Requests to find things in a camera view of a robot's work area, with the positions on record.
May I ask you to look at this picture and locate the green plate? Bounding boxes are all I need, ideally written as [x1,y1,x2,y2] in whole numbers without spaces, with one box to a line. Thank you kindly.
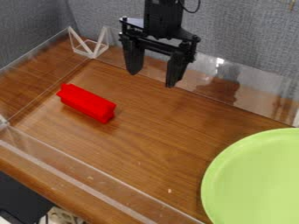
[200,128,299,224]

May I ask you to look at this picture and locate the black cable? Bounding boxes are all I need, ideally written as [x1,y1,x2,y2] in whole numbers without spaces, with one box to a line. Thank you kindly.
[178,0,202,14]

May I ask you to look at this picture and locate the red plastic block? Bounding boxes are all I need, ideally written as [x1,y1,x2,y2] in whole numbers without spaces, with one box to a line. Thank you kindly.
[56,84,118,123]

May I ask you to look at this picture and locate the black box under table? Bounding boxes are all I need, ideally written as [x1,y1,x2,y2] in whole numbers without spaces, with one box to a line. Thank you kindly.
[0,172,53,224]

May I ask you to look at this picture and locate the white power strip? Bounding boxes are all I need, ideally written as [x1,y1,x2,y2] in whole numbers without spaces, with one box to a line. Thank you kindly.
[37,206,88,224]

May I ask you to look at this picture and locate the clear acrylic barrier wall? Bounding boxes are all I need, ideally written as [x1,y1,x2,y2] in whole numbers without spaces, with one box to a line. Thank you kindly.
[0,30,299,224]

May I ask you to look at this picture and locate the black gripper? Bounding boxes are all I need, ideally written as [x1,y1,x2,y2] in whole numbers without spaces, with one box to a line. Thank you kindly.
[119,0,202,88]

